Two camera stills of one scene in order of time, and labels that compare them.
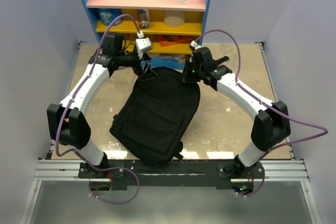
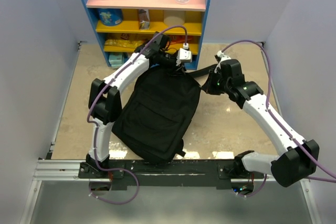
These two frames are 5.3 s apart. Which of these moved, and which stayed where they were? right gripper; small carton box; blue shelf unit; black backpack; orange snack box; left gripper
Moved: left gripper; right gripper
Stayed: black backpack; orange snack box; blue shelf unit; small carton box
